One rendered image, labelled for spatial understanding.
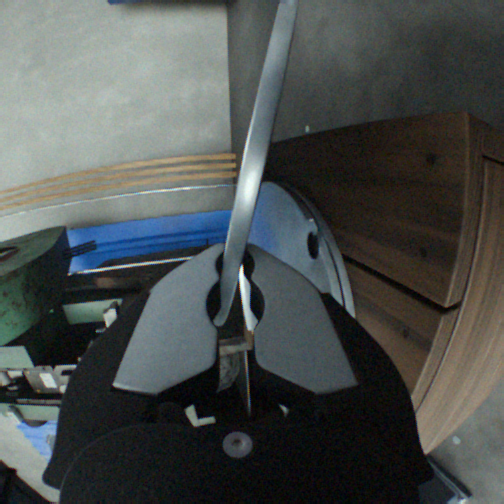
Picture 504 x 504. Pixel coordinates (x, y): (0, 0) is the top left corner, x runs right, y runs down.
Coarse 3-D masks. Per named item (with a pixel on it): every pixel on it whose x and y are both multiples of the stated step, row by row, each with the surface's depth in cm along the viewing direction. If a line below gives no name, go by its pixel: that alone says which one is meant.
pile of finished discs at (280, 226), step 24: (264, 192) 29; (288, 192) 22; (264, 216) 30; (288, 216) 24; (312, 216) 22; (264, 240) 32; (288, 240) 25; (312, 240) 22; (288, 264) 26; (312, 264) 21; (336, 264) 18; (336, 288) 17
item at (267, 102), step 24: (288, 0) 14; (288, 24) 7; (288, 48) 7; (264, 72) 7; (264, 96) 8; (264, 120) 8; (264, 144) 8; (264, 168) 9; (240, 192) 9; (240, 216) 9; (240, 240) 10; (240, 264) 11
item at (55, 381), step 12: (72, 348) 82; (60, 360) 74; (72, 360) 75; (24, 372) 67; (36, 372) 69; (48, 372) 71; (60, 372) 72; (72, 372) 72; (36, 384) 70; (48, 384) 72; (60, 384) 73
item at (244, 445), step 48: (144, 432) 4; (192, 432) 4; (240, 432) 5; (288, 432) 5; (336, 432) 4; (96, 480) 3; (144, 480) 3; (192, 480) 4; (240, 480) 4; (288, 480) 4; (336, 480) 4; (384, 480) 3
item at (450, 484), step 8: (432, 464) 37; (440, 472) 33; (448, 472) 32; (432, 480) 33; (440, 480) 32; (448, 480) 31; (456, 480) 29; (424, 488) 32; (432, 488) 31; (440, 488) 30; (448, 488) 29; (456, 488) 28; (464, 488) 26; (424, 496) 30; (432, 496) 29; (440, 496) 28; (448, 496) 27; (456, 496) 26; (464, 496) 25; (472, 496) 23
